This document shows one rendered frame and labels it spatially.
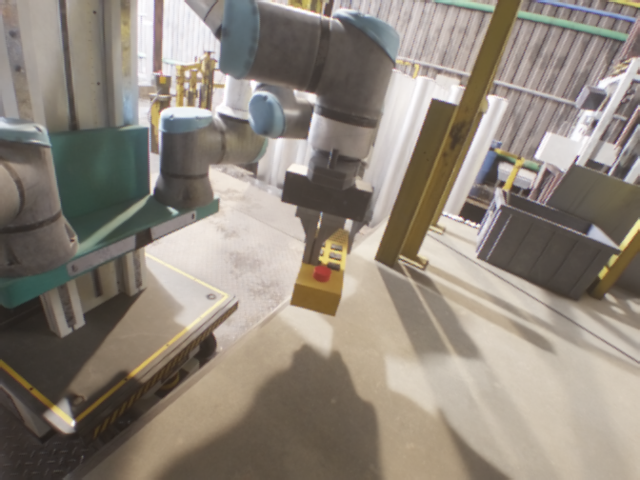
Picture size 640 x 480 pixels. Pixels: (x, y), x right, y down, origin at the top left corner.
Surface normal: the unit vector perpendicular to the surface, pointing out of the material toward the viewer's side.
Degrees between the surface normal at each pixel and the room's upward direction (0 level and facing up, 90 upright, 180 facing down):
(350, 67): 92
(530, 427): 0
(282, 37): 80
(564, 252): 90
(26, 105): 90
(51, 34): 90
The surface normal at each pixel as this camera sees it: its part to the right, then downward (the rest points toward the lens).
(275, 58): 0.08, 0.79
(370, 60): 0.22, 0.53
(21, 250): 0.65, 0.19
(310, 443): 0.22, -0.84
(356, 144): 0.41, 0.54
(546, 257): -0.45, 0.36
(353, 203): -0.13, 0.47
